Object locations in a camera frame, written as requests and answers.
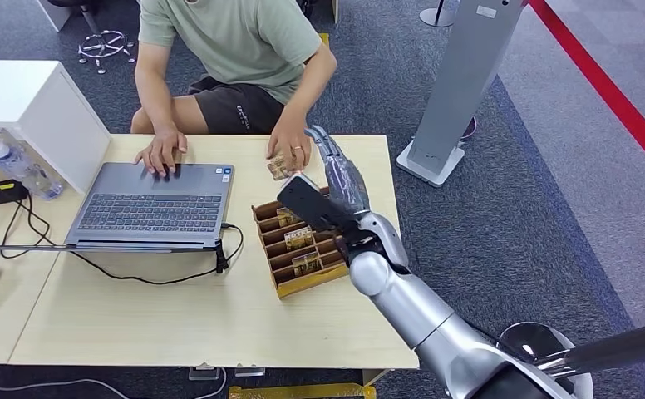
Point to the person's left hand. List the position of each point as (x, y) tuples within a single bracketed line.
[(290, 143)]

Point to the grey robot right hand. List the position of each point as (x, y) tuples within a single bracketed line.
[(347, 184)]

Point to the person's right hand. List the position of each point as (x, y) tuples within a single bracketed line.
[(163, 151)]

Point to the gold hotel card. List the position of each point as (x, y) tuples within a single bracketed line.
[(299, 238), (288, 216), (307, 264), (277, 169)]

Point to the person's right forearm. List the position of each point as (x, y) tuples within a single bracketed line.
[(154, 102)]

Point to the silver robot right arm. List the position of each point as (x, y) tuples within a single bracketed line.
[(410, 308)]

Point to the person's left forearm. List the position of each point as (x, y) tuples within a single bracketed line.
[(311, 88)]

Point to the brown slotted card holder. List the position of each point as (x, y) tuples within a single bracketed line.
[(300, 281)]

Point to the person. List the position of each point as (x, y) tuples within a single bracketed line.
[(234, 44)]

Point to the grey laptop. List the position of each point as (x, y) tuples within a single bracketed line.
[(152, 212)]

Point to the office chair chrome base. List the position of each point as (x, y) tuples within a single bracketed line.
[(102, 47)]

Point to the white cabinet box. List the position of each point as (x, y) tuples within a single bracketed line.
[(30, 104)]

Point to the clear plastic water bottle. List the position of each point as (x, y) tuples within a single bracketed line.
[(22, 170)]

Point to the grey kiosk stand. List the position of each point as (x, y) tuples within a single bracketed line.
[(465, 71)]

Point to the grey round stanchion base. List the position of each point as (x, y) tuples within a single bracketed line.
[(438, 15)]

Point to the chrome round stanchion base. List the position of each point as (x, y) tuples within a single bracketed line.
[(526, 338)]

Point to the red barrier belt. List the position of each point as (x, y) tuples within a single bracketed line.
[(603, 82)]

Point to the chrome stanchion pole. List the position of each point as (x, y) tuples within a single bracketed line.
[(609, 347)]

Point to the clear plastic desk bracket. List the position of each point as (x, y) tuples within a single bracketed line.
[(249, 371), (204, 373)]

